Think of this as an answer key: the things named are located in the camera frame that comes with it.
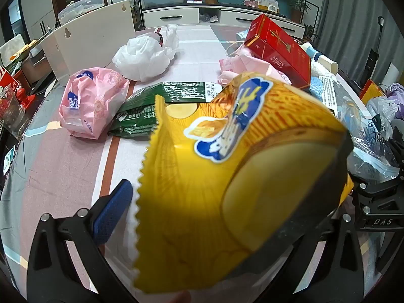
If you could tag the crumpled white tissue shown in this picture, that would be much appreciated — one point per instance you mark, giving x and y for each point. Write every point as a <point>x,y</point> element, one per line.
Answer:
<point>317,71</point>

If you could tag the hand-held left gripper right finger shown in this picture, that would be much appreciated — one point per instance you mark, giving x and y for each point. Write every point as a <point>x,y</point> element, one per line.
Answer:
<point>331,258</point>

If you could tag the yellow red box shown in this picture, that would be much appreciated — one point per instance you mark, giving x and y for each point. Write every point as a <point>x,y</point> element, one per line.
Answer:
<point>371,91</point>

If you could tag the blue printed packet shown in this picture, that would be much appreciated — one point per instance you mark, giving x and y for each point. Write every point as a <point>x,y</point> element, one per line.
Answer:
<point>325,93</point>

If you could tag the red white paper bucket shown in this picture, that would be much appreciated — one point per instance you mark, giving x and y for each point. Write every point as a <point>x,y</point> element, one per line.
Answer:
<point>6,83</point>

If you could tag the cardboard box with orange items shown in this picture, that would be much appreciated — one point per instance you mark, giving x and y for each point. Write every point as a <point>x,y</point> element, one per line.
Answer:
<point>19,50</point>

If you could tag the teal white card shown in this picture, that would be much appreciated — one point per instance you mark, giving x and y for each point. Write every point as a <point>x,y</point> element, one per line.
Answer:
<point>8,161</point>

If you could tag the white panel box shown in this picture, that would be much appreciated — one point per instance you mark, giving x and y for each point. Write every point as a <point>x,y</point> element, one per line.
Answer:
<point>91,38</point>

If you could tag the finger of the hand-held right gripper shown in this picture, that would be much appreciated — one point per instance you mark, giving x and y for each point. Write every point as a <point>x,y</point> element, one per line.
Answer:
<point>398,146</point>
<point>378,202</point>

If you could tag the small potted plant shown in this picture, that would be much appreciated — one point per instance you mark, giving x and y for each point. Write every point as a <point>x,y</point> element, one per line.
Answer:
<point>311,33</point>

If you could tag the yellow white box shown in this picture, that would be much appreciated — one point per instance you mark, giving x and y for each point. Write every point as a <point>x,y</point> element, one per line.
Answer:
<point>268,4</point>

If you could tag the plain pink plastic bag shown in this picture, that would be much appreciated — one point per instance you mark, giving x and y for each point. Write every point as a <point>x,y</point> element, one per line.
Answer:
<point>252,63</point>

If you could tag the red gold-printed carton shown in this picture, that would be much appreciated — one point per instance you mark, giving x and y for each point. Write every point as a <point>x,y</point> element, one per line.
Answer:
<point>277,50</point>

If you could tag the grey curtain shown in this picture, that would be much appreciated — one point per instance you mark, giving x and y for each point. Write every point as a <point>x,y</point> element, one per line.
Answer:
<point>347,12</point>

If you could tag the stick vacuum cleaner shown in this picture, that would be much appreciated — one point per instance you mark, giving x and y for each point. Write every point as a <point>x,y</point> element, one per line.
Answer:
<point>375,50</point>

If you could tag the pink packet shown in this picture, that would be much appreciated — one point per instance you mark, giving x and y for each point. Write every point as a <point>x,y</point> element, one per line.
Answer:
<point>251,2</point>

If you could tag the clear drinking glass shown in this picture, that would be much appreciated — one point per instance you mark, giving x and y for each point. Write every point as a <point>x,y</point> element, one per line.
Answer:
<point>12,116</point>

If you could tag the light blue face mask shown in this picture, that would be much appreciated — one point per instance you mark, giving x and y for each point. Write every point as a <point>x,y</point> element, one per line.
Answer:
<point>242,35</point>

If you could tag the white plastic bag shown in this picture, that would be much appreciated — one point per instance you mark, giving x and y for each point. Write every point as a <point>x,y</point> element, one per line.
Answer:
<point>142,56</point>

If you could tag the white blue tube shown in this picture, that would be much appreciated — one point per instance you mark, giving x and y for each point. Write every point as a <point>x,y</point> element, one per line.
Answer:
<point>312,50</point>

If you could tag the green snack bag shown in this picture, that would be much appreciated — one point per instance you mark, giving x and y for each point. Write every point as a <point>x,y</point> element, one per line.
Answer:
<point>176,91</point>

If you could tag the clear plastic bag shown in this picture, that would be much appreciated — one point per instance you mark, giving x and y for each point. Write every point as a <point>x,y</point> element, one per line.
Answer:
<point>356,126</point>

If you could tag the clear storage box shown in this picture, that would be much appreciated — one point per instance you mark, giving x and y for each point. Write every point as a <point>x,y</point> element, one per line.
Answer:
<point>82,6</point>

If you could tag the red toy figure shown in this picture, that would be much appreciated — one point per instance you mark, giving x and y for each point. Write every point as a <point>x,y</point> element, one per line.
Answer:
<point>25,96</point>

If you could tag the yellow chip bag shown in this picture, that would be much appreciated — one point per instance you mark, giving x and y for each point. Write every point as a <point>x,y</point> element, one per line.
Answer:
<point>252,164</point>

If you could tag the pink blue-printed plastic bag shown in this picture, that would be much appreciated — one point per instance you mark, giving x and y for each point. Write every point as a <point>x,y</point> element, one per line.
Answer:
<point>101,101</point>

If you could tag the white paper cup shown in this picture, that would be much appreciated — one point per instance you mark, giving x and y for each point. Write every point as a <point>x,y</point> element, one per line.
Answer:
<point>328,64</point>

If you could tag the purple cloth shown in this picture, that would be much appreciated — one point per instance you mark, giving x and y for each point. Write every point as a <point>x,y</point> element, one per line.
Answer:
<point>396,93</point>

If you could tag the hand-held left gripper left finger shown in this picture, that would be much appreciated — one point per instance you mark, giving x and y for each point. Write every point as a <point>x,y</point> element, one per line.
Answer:
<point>112,211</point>

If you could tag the tall potted plant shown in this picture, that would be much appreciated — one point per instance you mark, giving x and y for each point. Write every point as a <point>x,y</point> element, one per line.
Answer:
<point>298,6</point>

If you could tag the white TV cabinet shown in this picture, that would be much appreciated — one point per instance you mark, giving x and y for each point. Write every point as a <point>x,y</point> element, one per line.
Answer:
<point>176,17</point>

